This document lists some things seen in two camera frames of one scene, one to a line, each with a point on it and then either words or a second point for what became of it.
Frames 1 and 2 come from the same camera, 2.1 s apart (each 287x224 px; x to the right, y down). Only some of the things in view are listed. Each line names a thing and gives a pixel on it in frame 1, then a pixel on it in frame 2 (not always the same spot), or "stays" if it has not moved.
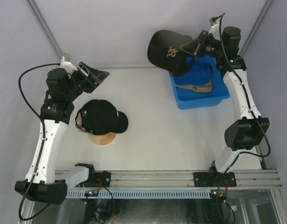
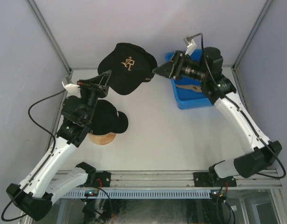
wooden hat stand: (103, 139) stays
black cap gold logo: (163, 51) to (130, 66)
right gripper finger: (191, 47) to (166, 69)
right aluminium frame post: (267, 6) stays
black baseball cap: (101, 117) stays
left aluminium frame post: (39, 17) stays
